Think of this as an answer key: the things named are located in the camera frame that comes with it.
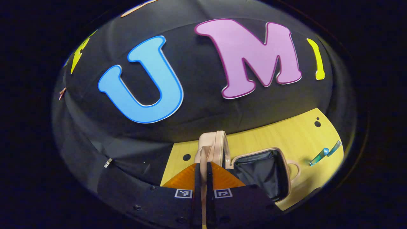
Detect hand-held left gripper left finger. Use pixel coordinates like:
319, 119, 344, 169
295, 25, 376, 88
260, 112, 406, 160
105, 162, 203, 229

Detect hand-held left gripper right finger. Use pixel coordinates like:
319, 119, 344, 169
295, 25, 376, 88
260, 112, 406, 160
206, 161, 282, 229

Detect beige hard-shell suitcase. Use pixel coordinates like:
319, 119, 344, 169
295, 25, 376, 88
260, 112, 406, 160
193, 130, 301, 229

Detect black backdrop cloth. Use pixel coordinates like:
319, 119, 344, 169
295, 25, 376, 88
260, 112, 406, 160
52, 0, 356, 204

